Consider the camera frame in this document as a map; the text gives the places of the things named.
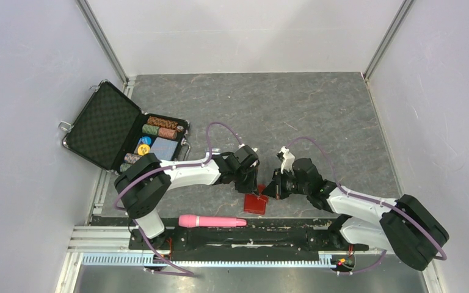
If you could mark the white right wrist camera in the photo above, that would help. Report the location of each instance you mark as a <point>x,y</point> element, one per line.
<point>287,159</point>

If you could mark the green poker chip stack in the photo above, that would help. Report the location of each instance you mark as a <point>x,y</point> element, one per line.
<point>124,167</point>

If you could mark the blue poker chip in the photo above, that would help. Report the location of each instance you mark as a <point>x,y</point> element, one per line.
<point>145,140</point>

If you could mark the aluminium frame post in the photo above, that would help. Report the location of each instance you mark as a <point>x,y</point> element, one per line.
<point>388,37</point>
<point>100,36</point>

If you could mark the black poker chip case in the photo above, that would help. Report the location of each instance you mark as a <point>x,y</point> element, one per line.
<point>109,126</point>

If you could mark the red leather card holder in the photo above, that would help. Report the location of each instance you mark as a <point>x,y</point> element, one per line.
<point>256,204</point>

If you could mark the right aluminium frame post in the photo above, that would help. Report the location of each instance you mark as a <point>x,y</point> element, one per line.
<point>388,37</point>

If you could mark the blue playing card deck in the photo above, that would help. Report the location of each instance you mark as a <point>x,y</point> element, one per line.
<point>164,149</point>

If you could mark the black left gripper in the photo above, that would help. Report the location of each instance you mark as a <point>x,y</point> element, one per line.
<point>251,187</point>

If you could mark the purple poker chip stack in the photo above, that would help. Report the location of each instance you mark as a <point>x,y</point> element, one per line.
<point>130,158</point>

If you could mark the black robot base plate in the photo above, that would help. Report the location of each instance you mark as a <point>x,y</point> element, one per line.
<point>260,240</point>

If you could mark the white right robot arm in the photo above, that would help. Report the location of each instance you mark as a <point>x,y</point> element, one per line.
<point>402,226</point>

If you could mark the left aluminium frame post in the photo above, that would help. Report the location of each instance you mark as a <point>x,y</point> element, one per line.
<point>100,36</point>

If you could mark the green and brown chip stack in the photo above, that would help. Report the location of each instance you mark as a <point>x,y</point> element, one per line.
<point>158,131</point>

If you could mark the toothed aluminium rail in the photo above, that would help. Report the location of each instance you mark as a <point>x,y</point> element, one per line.
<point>148,259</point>

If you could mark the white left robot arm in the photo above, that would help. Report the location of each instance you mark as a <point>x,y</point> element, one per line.
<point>143,185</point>

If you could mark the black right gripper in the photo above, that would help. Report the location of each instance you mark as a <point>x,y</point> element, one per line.
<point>273,189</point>

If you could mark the pink cylindrical wand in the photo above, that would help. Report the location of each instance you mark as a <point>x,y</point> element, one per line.
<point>193,221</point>

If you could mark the brown poker chip stack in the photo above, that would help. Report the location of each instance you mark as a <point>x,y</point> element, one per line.
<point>162,123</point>

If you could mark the yellow poker chip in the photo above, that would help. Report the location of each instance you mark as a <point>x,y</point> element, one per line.
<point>143,149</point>

